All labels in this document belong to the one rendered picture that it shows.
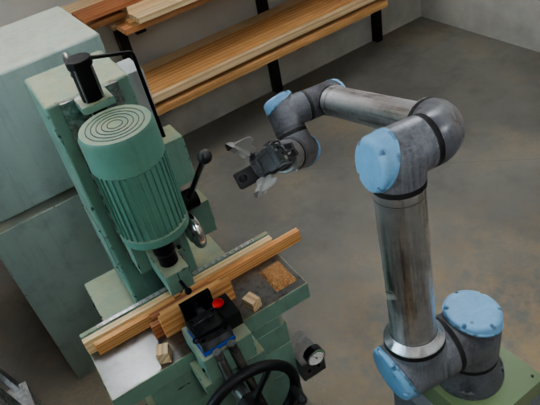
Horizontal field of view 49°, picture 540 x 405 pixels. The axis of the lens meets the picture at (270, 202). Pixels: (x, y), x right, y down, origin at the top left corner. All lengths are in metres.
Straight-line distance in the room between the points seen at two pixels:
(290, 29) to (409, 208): 2.75
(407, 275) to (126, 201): 0.64
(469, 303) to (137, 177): 0.89
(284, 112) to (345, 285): 1.38
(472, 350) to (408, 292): 0.31
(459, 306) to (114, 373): 0.91
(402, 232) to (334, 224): 1.95
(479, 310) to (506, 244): 1.49
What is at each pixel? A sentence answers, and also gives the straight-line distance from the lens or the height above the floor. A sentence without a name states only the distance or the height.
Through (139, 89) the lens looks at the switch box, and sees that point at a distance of 1.65.
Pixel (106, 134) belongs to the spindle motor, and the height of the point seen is 1.51.
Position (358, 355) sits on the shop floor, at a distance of 2.62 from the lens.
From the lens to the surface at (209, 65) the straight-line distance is 3.60.
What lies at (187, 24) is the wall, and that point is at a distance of 3.98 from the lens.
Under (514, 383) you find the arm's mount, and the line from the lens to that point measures 1.82.
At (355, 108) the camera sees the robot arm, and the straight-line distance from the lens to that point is 1.52.
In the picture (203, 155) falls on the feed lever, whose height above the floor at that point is 1.41.
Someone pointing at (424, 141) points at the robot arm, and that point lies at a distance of 1.18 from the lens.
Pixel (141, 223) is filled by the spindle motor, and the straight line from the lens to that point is 1.40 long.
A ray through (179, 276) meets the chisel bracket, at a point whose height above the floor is 1.05.
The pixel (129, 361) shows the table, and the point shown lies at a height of 0.90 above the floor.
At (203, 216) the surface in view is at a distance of 1.77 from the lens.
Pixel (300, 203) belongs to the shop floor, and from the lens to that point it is 3.35.
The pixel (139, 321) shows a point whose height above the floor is 0.94.
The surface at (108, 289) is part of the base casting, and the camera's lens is 2.01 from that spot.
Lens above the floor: 2.13
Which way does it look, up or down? 39 degrees down
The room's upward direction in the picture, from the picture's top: 13 degrees counter-clockwise
